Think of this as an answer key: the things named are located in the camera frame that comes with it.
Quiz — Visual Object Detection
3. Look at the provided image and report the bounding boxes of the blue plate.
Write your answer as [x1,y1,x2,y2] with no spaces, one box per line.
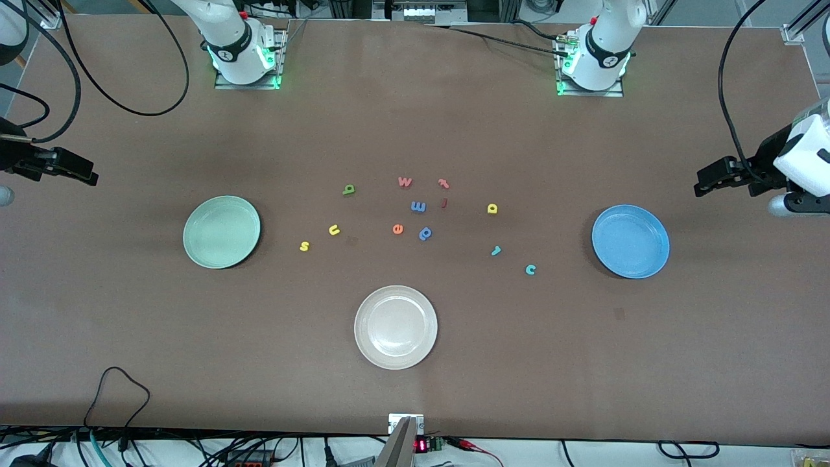
[591,204,670,280]

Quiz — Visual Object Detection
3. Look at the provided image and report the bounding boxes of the green plate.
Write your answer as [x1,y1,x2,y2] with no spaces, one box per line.
[183,195,261,270]

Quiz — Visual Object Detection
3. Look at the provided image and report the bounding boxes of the beige plate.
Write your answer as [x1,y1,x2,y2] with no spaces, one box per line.
[354,285,438,370]

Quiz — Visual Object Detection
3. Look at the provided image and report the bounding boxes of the red clip lead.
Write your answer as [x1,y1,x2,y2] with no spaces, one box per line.
[447,437,503,467]

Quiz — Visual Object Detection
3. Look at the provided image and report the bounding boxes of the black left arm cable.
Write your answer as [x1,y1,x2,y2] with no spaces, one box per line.
[718,0,772,186]

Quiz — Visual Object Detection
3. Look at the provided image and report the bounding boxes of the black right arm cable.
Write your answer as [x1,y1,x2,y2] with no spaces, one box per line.
[0,0,190,143]

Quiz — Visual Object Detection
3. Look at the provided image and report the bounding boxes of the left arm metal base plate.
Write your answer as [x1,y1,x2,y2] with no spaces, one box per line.
[554,36,624,98]

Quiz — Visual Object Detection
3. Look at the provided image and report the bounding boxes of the black looped table cable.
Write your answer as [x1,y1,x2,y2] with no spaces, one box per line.
[83,366,151,430]

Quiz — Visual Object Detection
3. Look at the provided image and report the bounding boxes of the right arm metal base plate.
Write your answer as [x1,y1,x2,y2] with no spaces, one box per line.
[214,29,287,90]

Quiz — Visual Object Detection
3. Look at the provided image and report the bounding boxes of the black cable to arm base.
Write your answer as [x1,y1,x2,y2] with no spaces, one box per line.
[415,19,575,59]

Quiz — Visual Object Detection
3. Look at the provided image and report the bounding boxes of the black coiled cable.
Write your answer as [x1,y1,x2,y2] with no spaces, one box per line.
[658,441,720,459]

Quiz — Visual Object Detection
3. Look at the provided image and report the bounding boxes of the aluminium frame with connector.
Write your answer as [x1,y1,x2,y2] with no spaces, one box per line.
[373,0,468,25]

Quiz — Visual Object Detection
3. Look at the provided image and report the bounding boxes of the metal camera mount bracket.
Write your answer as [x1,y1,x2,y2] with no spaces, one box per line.
[373,413,425,467]

